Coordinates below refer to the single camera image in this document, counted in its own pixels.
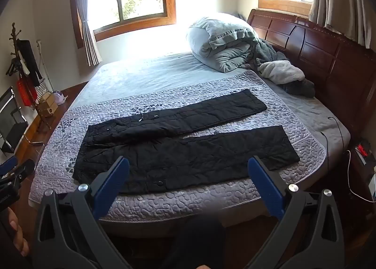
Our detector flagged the white wall cable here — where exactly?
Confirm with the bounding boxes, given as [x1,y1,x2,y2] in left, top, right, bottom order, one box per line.
[36,39,55,93]

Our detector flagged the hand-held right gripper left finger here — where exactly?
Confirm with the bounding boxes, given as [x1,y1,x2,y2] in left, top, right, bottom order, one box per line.
[32,156,131,269]

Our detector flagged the white fleece garment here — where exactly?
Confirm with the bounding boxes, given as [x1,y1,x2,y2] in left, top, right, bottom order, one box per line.
[258,61,305,85]

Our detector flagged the person's dark clothed leg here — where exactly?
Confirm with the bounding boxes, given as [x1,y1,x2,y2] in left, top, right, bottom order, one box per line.
[167,215,227,269]

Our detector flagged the black chair with chrome frame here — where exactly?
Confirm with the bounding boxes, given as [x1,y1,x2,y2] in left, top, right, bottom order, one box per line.
[0,86,44,155]

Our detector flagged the dark grey fleece garment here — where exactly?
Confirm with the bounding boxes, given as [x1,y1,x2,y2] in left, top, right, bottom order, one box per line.
[253,38,316,99]

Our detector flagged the red power strip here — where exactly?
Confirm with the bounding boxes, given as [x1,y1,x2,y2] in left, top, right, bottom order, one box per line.
[354,140,372,158]

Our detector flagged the black pants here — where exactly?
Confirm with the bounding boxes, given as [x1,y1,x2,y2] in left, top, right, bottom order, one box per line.
[72,88,301,194]

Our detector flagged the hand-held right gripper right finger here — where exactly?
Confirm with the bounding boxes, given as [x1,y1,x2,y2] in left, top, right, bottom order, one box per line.
[245,156,345,269]

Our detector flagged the bed with grey sheet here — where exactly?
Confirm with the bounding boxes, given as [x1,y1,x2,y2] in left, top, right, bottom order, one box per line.
[29,52,351,230]

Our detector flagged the black cable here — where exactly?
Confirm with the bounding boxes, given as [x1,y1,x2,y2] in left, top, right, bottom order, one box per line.
[320,116,346,170]

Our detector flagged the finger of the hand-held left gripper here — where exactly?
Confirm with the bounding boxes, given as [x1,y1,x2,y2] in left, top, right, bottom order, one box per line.
[0,155,17,176]
[0,159,36,192]

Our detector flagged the black hanging garment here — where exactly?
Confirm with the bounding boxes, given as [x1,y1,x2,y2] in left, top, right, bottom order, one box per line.
[16,39,43,88]

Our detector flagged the wooden coat rack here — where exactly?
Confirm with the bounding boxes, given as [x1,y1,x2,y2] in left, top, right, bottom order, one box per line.
[6,23,52,134]

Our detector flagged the striped hanging bag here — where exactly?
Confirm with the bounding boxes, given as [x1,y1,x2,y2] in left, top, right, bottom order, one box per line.
[34,80,49,100]

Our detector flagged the cardboard box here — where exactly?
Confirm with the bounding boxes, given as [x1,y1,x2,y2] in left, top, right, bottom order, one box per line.
[38,101,59,117]
[38,93,55,105]

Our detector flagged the person's left hand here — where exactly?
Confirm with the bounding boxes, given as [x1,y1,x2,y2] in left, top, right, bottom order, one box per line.
[0,207,30,258]

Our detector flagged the beige curtain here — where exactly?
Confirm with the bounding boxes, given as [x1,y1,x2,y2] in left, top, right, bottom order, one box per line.
[308,0,376,49]
[72,0,103,67]

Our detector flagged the dark wooden nightstand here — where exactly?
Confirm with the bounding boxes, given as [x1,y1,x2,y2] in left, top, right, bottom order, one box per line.
[349,137,376,202]

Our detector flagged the red hanging bag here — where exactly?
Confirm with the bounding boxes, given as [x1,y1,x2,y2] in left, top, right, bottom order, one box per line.
[16,78,38,108]

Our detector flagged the pale lilac round object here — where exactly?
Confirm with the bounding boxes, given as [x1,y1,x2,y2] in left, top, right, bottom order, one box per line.
[53,91,69,106]

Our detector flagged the grey quilted bedspread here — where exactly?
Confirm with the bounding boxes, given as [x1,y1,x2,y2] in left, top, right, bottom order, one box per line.
[29,69,326,223]

